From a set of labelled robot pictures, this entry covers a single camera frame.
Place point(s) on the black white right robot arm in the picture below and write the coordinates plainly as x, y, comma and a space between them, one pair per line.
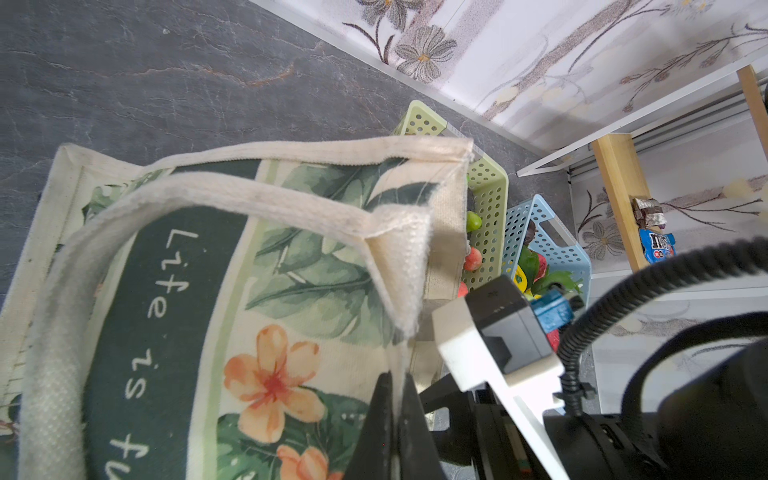
715, 427

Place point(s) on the brown candy bag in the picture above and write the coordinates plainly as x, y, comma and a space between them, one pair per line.
648, 213

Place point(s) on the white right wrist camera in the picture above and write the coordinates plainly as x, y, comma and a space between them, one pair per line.
492, 336

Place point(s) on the light green plastic basket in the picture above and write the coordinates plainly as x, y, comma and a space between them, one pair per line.
488, 187

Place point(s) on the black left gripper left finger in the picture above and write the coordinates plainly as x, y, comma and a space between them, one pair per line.
372, 457

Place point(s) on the light blue plastic basket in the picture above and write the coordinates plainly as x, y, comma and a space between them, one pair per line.
552, 239

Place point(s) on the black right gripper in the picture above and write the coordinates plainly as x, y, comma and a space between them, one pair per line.
479, 434

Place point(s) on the white metal wooden shelf rack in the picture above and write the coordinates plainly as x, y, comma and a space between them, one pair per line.
700, 151

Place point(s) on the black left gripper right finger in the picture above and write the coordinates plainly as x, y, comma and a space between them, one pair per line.
418, 456

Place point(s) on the cream canvas grocery bag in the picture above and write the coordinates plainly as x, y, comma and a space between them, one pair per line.
224, 314

